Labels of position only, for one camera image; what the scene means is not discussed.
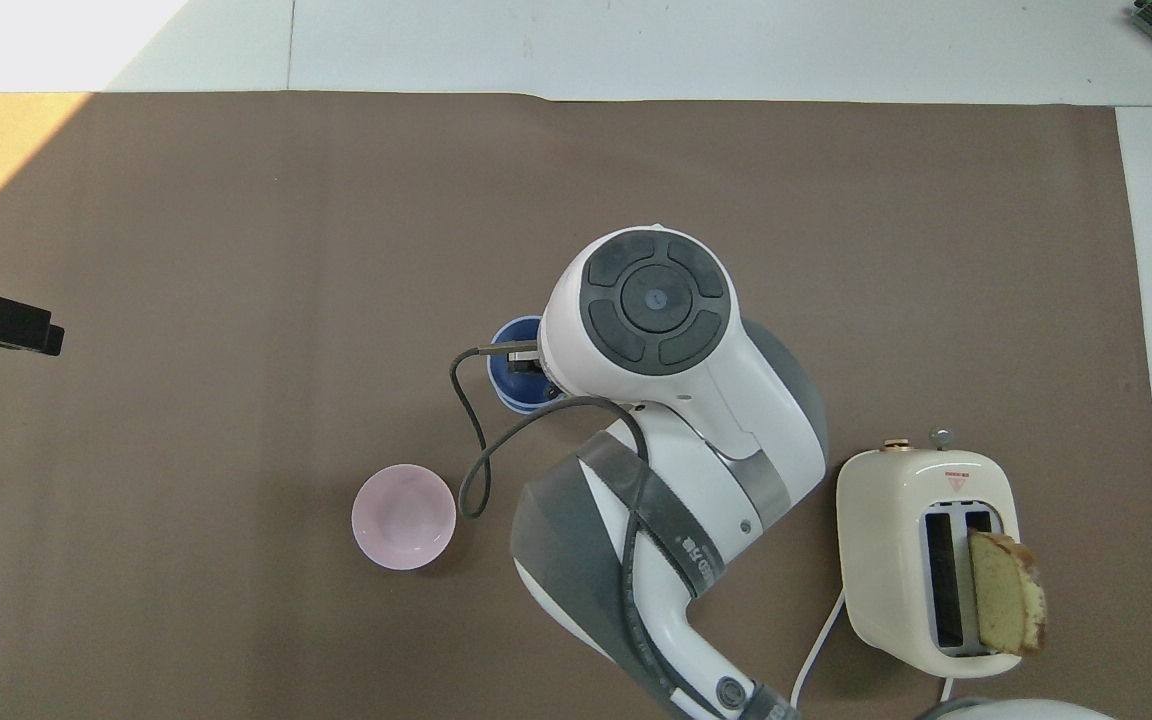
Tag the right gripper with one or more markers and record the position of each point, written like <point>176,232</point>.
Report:
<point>526,367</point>

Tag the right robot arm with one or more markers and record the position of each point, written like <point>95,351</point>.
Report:
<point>706,420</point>

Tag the blue cup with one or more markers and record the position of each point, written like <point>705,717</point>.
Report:
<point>502,390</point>

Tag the pink bowl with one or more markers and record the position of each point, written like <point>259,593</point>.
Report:
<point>403,517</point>

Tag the cream toaster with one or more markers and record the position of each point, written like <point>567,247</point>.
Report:
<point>886,560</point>

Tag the slice of bread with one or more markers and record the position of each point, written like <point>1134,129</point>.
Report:
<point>1006,595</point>

